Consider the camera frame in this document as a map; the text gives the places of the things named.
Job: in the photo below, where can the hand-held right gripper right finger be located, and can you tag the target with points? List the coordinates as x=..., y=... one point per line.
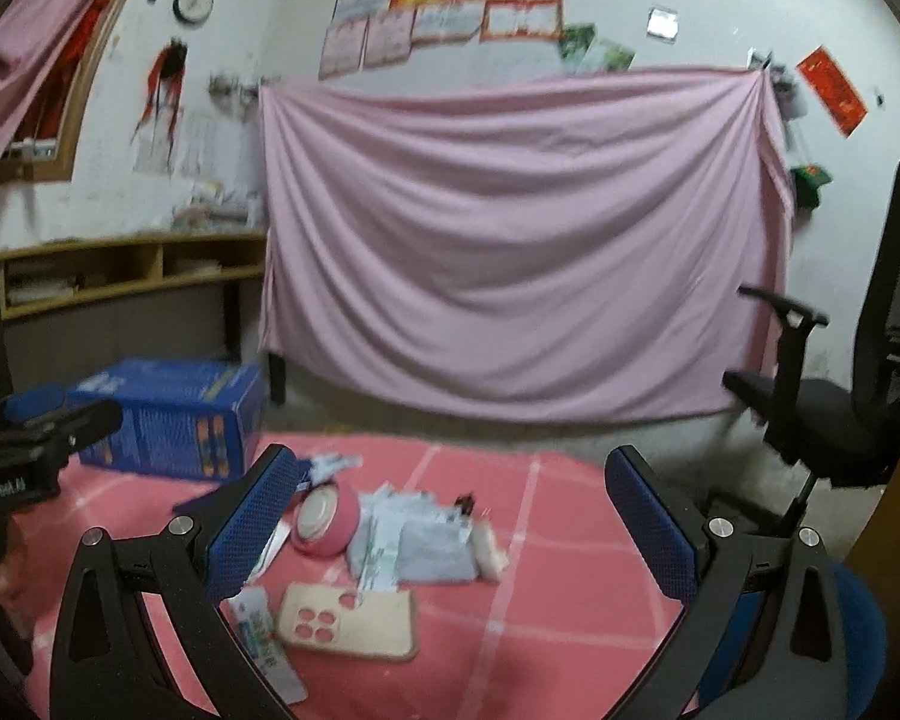
x=656, y=532

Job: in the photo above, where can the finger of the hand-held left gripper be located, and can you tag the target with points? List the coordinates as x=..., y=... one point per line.
x=94, y=421
x=36, y=403

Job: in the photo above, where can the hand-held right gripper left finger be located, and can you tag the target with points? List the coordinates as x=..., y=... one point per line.
x=251, y=532

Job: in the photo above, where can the blue cardboard box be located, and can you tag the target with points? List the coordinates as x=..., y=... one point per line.
x=165, y=420

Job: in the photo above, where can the pink round bowl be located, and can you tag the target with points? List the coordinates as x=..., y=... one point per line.
x=337, y=521

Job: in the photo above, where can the beige phone case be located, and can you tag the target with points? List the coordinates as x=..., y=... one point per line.
x=367, y=626

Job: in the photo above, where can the grey face mask pack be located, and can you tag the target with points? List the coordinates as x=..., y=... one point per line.
x=431, y=547

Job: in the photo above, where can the white printed sachet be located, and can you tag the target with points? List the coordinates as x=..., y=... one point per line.
x=259, y=630

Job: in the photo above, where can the small white sachet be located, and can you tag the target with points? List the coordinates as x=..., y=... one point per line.
x=330, y=467

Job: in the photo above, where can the stack of books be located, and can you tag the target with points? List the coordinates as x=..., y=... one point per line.
x=41, y=286

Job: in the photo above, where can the beige eraser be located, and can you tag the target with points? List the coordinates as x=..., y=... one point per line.
x=489, y=549

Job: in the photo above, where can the wooden shelf desk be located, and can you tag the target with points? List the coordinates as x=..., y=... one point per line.
x=120, y=244

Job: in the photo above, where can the black binder clip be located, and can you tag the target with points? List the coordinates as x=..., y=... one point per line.
x=465, y=504

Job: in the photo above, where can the black office chair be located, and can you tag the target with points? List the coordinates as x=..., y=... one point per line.
x=832, y=412

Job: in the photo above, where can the blue round stool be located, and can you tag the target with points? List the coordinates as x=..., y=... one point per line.
x=859, y=630

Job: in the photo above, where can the pile of papers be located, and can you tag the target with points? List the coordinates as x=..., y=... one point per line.
x=214, y=211

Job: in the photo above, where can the pink hanging cloth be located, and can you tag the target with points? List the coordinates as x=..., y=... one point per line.
x=495, y=240

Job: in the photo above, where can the red tassel ornament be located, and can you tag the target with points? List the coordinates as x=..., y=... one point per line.
x=166, y=71

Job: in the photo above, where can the pink curtain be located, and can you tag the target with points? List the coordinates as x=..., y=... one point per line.
x=37, y=37

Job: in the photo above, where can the green hanging ornament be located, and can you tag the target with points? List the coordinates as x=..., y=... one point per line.
x=810, y=180

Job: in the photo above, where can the red paper banner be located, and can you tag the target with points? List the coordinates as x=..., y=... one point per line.
x=832, y=90

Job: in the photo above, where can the wooden window frame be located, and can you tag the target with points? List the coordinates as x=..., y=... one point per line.
x=82, y=94

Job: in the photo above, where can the round wall clock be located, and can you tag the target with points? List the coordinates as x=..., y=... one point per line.
x=193, y=3

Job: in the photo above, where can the green wall photos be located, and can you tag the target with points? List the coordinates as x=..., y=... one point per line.
x=596, y=51

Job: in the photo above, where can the small silver wall frame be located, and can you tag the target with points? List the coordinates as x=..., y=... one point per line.
x=661, y=22

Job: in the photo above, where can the group of wall certificates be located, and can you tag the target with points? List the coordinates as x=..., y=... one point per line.
x=450, y=7

